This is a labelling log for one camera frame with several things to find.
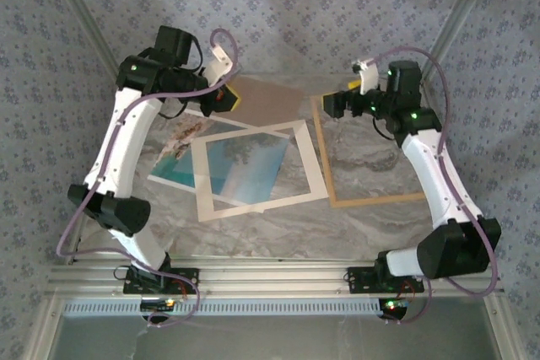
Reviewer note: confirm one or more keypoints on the grey metal panel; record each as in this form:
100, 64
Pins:
270, 339

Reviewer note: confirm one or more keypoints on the aluminium mounting rail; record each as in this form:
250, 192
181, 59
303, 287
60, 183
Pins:
270, 277

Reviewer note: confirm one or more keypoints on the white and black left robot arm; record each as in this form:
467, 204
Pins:
126, 136

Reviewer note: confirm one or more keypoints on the brown backing board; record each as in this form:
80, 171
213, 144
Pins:
270, 100

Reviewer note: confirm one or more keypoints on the aluminium corner post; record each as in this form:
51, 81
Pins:
457, 18
87, 18

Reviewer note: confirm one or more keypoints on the seaside photo print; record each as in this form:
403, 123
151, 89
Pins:
177, 153

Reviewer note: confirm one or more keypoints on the light wooden picture frame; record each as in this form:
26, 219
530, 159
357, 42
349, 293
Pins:
379, 201

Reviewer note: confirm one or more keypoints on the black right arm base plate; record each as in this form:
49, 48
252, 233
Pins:
358, 280

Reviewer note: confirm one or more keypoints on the small controller board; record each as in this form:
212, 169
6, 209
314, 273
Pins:
394, 307
158, 304

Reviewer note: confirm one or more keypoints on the white mat board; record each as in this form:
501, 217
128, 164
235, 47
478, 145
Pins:
312, 157

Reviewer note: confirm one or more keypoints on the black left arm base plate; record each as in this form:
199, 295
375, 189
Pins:
190, 272

